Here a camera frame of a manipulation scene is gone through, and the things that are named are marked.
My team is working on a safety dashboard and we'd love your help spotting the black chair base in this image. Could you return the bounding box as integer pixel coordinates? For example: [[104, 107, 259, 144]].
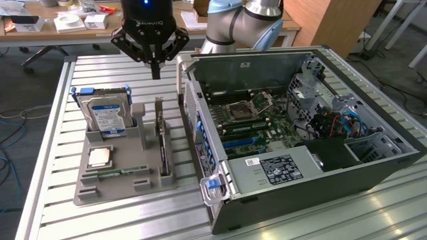
[[19, 44, 101, 74]]

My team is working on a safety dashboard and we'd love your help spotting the wooden desk white frame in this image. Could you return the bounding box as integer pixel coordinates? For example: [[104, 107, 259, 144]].
[[0, 0, 123, 48], [172, 0, 303, 55]]

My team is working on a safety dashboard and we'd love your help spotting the small white labelled box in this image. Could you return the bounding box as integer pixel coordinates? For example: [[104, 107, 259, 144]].
[[83, 14, 109, 30]]

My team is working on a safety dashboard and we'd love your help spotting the CPU socket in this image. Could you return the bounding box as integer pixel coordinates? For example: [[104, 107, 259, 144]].
[[225, 101, 263, 122]]

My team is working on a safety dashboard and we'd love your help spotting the metal socket cover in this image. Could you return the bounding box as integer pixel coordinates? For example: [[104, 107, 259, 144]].
[[248, 89, 280, 112]]

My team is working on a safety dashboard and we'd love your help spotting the brown cardboard box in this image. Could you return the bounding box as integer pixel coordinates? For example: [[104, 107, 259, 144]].
[[192, 0, 211, 24]]

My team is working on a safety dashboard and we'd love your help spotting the white table frame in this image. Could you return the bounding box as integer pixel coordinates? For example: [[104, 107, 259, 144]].
[[363, 0, 427, 70]]

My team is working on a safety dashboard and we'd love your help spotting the white box black top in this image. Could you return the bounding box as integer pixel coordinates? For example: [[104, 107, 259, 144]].
[[8, 15, 47, 33]]

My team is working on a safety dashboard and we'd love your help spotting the green loose RAM stick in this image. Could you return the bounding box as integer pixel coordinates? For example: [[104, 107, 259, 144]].
[[81, 164, 148, 179]]

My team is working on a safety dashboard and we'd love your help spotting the black open PC case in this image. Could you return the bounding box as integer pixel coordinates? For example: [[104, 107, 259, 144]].
[[175, 44, 427, 236]]

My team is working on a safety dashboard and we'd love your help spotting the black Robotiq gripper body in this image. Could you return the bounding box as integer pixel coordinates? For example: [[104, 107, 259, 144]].
[[119, 0, 177, 64]]

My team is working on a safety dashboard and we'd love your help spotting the grey plastic parts rack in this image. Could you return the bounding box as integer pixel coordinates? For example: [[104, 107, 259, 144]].
[[72, 102, 180, 207]]

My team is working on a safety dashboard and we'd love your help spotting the low-profile Nvidia graphics card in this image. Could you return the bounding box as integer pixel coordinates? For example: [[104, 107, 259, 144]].
[[153, 96, 169, 177]]

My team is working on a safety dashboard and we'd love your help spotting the blue floor cable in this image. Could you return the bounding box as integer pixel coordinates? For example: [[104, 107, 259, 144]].
[[0, 119, 27, 215]]

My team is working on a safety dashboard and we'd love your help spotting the blue SATA wire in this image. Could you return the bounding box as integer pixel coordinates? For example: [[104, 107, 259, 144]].
[[341, 109, 368, 138]]

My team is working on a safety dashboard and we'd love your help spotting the grey power supply unit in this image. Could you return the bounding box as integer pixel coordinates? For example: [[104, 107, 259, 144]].
[[225, 145, 324, 195]]

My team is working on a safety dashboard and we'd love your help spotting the black power adapter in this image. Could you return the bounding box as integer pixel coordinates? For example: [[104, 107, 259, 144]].
[[357, 49, 376, 61]]

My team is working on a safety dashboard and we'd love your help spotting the white floor cable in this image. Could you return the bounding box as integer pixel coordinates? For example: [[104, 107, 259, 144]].
[[0, 103, 51, 120]]

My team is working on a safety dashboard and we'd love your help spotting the white paper stack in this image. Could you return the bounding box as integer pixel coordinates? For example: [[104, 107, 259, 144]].
[[180, 11, 208, 31]]

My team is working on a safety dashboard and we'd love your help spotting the silver perforated disk bay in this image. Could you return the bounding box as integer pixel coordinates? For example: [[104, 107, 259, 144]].
[[285, 72, 337, 121]]

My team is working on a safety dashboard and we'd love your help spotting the silver CPU chip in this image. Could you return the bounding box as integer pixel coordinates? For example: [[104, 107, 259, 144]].
[[87, 147, 113, 168]]

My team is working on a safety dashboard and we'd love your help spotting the black wire bundle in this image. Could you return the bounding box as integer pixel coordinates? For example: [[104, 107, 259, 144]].
[[309, 112, 335, 140]]

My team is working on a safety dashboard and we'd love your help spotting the blue expansion slot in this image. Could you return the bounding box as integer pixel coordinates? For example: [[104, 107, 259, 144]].
[[221, 136, 263, 149]]

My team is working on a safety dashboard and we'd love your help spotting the green Dell motherboard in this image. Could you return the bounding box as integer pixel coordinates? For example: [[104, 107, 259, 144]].
[[199, 82, 311, 161]]

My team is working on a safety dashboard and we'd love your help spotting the hard disk in blue caddy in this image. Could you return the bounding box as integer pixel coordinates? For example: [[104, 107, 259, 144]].
[[71, 84, 139, 139]]

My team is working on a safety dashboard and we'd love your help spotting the silver slotted disk bay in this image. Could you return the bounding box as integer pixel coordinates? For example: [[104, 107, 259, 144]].
[[343, 132, 403, 163]]

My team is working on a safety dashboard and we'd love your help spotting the clear plastic document bag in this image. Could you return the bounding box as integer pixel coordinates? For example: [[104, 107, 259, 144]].
[[0, 4, 27, 17]]

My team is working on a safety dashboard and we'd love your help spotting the red wire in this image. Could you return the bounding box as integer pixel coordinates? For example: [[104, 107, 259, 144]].
[[328, 113, 344, 138]]

